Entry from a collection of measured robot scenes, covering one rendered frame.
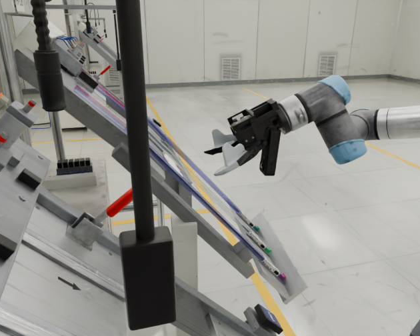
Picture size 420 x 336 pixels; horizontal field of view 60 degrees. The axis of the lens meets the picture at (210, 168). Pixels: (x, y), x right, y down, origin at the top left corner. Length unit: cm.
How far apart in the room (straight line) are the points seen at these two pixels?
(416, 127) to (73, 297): 78
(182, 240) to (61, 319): 56
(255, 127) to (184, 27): 726
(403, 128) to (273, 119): 30
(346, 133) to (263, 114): 18
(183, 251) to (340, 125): 47
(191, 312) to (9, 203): 37
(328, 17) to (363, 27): 99
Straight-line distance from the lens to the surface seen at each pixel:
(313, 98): 84
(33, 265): 40
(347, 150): 85
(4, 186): 34
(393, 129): 95
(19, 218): 32
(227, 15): 825
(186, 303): 60
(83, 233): 47
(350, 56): 970
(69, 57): 154
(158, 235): 16
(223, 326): 63
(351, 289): 213
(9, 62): 120
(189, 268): 94
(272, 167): 86
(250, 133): 81
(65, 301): 39
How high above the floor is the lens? 129
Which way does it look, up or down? 22 degrees down
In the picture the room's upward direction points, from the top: straight up
